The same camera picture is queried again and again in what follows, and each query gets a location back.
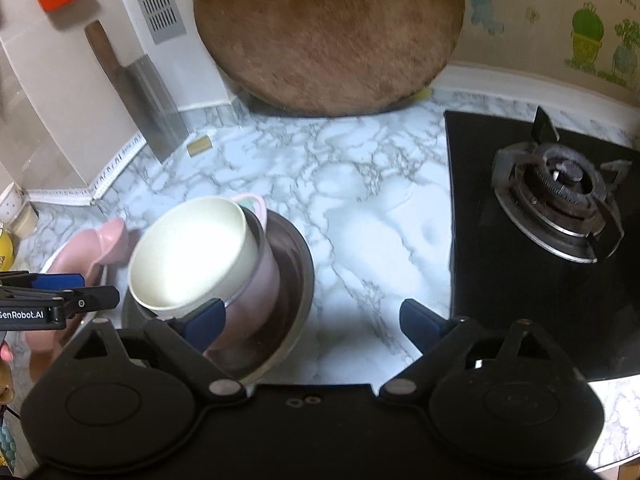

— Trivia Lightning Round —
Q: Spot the yellow plastic cutting board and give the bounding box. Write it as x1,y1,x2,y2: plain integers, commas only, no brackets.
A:
410,87,432,102

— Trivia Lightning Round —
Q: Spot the white floral ceramic bowl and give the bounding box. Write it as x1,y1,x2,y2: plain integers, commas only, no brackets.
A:
0,182,25,224

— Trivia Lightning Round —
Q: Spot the small yellow sponge piece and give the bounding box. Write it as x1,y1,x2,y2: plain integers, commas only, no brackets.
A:
186,136,213,157

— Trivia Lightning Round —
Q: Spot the round wooden cutting board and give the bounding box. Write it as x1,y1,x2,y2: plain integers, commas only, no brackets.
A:
193,0,465,117

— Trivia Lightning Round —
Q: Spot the black gas stove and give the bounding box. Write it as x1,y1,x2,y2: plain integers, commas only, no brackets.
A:
445,110,639,380

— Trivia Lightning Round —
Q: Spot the cleaver with wooden handle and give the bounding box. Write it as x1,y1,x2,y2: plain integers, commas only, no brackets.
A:
85,21,189,164

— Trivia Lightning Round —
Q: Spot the person's left hand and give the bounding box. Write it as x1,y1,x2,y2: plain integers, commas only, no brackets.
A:
0,341,14,405

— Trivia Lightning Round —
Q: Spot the cream plastic bowl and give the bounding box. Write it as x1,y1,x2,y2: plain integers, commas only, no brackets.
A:
128,193,267,318

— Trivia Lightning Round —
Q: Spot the pink bear-shaped plate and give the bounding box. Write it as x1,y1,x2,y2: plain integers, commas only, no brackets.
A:
25,218,129,382

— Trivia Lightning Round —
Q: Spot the pink steel-lined handled bowl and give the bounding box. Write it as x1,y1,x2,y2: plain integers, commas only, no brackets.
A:
206,193,281,352

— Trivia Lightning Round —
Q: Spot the stainless steel mixing bowl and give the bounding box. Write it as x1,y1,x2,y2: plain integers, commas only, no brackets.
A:
122,211,314,384

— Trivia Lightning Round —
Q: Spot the yellow ceramic bowl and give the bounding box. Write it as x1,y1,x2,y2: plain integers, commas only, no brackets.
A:
0,226,14,272

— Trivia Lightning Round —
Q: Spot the clear container with grains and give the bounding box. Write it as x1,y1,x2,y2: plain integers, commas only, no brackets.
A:
11,203,38,240

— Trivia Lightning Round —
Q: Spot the gas burner with grate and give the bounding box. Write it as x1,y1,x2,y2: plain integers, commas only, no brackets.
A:
491,107,632,263

